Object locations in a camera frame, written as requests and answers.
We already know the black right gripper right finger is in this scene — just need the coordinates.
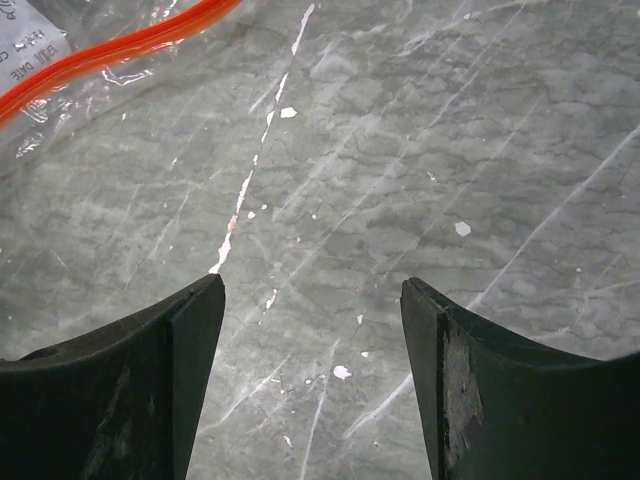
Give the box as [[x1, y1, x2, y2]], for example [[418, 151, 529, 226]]
[[400, 277, 639, 479]]

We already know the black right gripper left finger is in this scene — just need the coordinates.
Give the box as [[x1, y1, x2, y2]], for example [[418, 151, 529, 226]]
[[1, 274, 226, 479]]

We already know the zip bag with fake food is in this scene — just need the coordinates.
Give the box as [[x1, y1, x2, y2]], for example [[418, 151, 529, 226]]
[[1, 1, 291, 175]]

